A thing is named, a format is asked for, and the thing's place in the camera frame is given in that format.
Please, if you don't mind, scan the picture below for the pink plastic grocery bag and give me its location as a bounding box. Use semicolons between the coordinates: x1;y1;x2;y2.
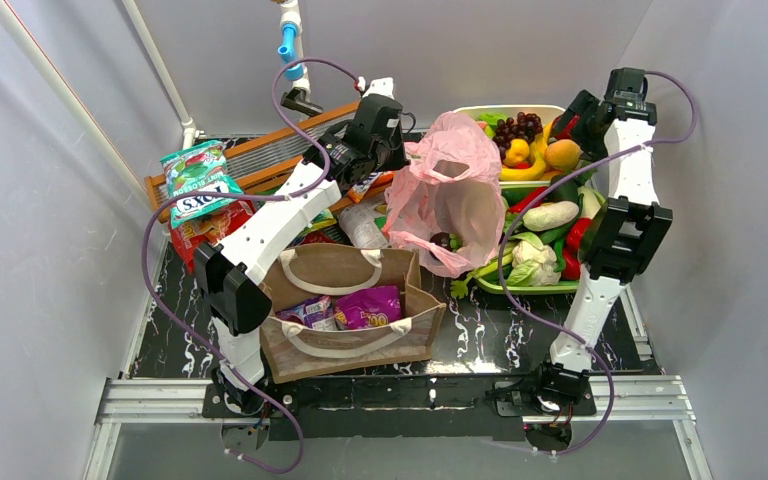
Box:
382;112;507;278

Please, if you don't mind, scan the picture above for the purple grape candy bag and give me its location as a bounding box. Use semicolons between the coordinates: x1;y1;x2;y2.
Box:
334;285;402;330

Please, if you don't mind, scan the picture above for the purple Fox's berries candy bag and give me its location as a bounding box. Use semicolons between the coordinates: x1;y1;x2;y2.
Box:
276;295;338;331

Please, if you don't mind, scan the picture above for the brown burlap tote bag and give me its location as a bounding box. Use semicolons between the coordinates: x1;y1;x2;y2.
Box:
260;243;444;383

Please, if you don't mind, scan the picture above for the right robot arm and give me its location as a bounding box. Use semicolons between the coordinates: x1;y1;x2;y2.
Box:
532;68;673;413

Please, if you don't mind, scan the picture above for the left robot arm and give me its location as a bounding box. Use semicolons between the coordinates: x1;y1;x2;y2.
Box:
194;77;406;394

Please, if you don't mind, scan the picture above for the orange peach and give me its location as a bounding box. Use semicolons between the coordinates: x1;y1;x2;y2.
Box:
545;139;582;172

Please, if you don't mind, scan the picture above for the white fruit tray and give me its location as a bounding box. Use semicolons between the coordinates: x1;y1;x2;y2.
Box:
458;105;563;181

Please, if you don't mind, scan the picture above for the orange Fox's fruits candy bag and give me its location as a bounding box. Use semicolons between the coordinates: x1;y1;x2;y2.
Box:
347;171;394;203

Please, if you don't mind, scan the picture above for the dark grape bunch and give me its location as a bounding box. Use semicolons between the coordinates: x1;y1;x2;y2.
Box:
486;111;544;152

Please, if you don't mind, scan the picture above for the yellow banana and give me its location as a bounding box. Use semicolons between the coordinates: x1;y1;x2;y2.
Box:
499;158;547;182

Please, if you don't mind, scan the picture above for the green Chuba snack bag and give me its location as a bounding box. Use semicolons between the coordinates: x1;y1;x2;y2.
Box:
337;202;390;249

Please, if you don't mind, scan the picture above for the wooden rack with glass shelves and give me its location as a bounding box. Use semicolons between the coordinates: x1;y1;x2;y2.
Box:
145;101;359;214

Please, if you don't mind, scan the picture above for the white radish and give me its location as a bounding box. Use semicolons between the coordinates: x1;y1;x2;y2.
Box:
522;201;580;232

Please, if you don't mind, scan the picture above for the red chili pepper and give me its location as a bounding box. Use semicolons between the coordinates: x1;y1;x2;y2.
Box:
508;186;547;214

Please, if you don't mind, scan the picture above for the white pipe with blue valve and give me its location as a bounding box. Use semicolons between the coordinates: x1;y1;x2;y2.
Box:
276;0;323;117

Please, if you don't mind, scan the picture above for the dark plum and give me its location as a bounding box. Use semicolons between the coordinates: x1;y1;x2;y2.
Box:
429;232;453;251

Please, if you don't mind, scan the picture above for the red bell pepper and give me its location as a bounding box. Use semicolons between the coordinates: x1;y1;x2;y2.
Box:
561;217;592;281

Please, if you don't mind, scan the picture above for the white cauliflower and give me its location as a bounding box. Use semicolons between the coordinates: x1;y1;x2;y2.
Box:
506;241;561;287

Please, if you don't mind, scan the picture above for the green Fox's mint candy bag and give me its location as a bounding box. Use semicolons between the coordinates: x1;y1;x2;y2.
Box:
160;140;243;228

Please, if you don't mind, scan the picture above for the green vegetable tray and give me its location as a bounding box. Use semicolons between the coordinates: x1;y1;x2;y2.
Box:
450;183;605;296

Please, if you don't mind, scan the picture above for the red snack bag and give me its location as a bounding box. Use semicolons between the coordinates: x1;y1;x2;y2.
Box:
168;200;256;273

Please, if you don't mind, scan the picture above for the aluminium frame rail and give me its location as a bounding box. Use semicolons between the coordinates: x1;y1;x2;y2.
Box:
85;375;713;479

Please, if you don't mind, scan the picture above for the white wall conduit pipe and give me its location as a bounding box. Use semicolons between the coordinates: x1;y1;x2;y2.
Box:
0;1;194;211

